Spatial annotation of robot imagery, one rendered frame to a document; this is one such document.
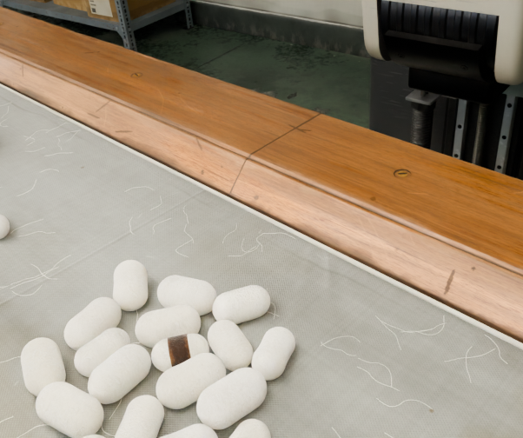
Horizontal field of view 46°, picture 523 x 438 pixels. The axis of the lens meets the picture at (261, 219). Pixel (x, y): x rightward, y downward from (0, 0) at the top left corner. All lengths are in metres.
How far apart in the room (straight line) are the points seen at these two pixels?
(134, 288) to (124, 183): 0.15
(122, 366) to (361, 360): 0.13
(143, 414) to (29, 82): 0.48
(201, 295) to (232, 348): 0.05
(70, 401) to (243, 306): 0.10
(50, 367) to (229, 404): 0.10
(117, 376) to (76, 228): 0.17
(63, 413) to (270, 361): 0.10
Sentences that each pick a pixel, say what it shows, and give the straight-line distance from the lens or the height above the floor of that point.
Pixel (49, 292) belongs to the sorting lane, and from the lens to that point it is 0.42.
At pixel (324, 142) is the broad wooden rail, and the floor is 0.76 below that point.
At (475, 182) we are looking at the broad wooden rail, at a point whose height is 0.76.
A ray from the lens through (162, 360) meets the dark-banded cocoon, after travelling 0.34.
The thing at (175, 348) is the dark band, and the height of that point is 0.76.
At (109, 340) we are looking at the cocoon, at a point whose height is 0.76.
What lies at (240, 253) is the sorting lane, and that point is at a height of 0.74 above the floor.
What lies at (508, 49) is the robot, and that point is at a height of 0.71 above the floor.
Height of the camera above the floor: 1.00
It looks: 36 degrees down
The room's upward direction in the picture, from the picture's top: 6 degrees counter-clockwise
